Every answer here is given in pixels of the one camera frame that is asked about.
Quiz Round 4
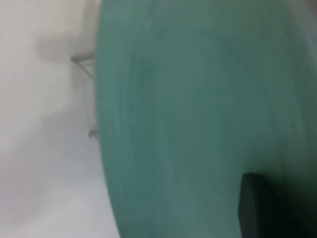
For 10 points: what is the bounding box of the green round plate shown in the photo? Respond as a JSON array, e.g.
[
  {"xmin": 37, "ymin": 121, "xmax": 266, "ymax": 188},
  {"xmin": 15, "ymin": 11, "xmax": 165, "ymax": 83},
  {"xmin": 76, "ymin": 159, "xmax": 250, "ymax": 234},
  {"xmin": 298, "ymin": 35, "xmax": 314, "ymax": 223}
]
[{"xmin": 95, "ymin": 0, "xmax": 317, "ymax": 238}]

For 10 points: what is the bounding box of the metal wire plate rack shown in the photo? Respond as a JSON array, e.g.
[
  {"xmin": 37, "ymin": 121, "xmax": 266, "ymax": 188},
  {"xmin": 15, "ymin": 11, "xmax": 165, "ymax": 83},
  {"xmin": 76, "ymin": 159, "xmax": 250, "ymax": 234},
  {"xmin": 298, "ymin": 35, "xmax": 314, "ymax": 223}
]
[{"xmin": 71, "ymin": 53, "xmax": 99, "ymax": 137}]

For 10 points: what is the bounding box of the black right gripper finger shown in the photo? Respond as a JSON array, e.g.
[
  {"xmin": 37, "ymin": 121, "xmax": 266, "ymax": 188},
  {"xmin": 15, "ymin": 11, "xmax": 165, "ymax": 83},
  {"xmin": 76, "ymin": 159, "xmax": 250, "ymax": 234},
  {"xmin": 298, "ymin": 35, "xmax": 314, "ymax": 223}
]
[{"xmin": 238, "ymin": 172, "xmax": 286, "ymax": 238}]

